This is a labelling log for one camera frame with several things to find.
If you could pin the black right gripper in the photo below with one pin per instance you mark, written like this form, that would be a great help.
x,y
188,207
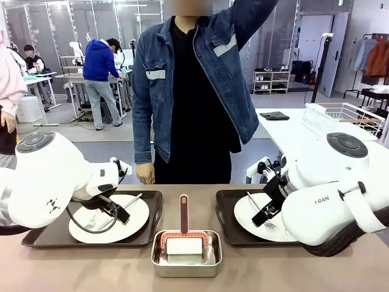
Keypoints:
x,y
273,194

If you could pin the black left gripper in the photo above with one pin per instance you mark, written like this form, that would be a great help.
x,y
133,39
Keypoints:
x,y
108,203

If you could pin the white round plate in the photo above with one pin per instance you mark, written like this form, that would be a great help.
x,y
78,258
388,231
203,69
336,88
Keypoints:
x,y
243,210
136,219

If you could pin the silver table knife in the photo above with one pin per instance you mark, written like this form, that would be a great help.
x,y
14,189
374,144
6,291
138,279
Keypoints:
x,y
252,199
133,200

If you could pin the silver fork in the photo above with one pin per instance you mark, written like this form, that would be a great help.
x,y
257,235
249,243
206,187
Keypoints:
x,y
89,225

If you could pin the dark brown serving tray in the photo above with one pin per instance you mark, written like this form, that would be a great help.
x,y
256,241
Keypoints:
x,y
60,238
225,219

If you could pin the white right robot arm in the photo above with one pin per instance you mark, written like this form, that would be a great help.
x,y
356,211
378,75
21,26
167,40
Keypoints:
x,y
319,213

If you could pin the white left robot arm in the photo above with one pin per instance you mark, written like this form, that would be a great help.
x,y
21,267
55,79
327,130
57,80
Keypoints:
x,y
45,182

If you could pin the person's right forearm denim sleeve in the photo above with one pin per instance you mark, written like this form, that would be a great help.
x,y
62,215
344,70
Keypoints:
x,y
143,140

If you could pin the person's right hand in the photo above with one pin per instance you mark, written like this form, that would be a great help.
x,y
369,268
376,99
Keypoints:
x,y
145,173

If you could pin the pink hoodie person's hand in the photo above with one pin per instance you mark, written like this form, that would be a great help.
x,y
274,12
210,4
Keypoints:
x,y
8,121

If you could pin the rectangular stainless steel container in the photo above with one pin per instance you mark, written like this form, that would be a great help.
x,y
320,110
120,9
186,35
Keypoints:
x,y
185,270

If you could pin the large white table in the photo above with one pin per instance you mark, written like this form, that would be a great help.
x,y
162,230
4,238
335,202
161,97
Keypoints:
x,y
282,134

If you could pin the dark grey folded cloth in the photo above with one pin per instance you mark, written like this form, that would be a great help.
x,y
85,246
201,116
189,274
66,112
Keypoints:
x,y
273,115

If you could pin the person in denim jacket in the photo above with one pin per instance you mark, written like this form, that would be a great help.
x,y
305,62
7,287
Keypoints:
x,y
158,91

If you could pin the white shoe rack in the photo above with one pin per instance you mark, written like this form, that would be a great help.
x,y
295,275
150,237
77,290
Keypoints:
x,y
270,79

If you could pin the white storage box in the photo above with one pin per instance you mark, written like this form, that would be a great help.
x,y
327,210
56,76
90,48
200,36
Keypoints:
x,y
28,109

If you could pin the black bags pile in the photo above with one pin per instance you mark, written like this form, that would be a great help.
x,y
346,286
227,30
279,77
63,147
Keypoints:
x,y
301,71

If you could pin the person in blue top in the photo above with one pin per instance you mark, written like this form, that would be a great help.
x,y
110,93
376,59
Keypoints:
x,y
97,64

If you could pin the black tripod stand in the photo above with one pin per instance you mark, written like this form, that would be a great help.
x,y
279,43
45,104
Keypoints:
x,y
322,61

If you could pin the white humanoid robot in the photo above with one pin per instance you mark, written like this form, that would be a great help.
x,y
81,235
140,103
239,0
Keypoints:
x,y
76,48

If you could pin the person in pink hoodie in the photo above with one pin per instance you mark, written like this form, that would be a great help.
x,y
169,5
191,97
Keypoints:
x,y
9,82

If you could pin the seated person black vest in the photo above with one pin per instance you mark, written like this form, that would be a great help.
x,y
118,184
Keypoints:
x,y
32,62

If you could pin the white open door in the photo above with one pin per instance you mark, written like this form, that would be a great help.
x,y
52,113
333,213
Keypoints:
x,y
337,45

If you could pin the light grey hanging shirt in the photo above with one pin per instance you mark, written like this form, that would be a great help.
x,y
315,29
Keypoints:
x,y
360,54

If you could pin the orange hanging jacket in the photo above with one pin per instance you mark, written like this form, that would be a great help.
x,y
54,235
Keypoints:
x,y
380,61

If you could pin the black clothes rack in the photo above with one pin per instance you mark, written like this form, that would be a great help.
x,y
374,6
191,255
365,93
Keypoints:
x,y
374,35

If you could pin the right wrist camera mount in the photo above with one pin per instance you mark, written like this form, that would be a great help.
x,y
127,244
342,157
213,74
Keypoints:
x,y
262,167

